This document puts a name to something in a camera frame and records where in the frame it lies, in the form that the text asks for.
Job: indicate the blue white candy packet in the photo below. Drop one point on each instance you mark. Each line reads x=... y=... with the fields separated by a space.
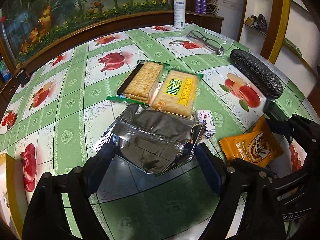
x=206 y=117

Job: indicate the flower mural glass panel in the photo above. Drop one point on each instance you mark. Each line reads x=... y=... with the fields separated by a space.
x=27 y=26

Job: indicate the white spray bottle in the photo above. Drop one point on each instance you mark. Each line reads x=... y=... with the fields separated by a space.
x=179 y=14

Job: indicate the clear cracker pack black edge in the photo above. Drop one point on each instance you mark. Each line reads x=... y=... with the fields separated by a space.
x=141 y=83

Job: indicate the silver foil snack bag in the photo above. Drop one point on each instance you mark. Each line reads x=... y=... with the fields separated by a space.
x=153 y=141

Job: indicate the black textured glasses case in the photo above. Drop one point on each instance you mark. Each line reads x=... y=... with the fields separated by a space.
x=257 y=72

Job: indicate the fruit pattern green tablecloth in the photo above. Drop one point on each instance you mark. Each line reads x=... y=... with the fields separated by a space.
x=52 y=124

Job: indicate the yellow label cracker pack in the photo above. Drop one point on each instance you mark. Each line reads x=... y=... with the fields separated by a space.
x=177 y=93

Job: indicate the small black box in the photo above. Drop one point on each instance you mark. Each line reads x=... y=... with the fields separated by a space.
x=23 y=77

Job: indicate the yellow cardboard box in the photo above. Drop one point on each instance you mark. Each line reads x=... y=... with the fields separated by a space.
x=13 y=199

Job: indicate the orange snack packet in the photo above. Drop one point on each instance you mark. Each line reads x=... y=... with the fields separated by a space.
x=258 y=148

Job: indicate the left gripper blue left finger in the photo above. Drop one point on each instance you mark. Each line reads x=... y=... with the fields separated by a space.
x=98 y=167

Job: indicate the black frame eyeglasses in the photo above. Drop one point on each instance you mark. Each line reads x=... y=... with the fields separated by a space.
x=208 y=42

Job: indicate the purple cans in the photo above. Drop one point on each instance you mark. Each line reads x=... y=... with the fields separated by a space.
x=201 y=6

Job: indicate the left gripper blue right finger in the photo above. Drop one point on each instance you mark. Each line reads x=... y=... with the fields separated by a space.
x=204 y=158

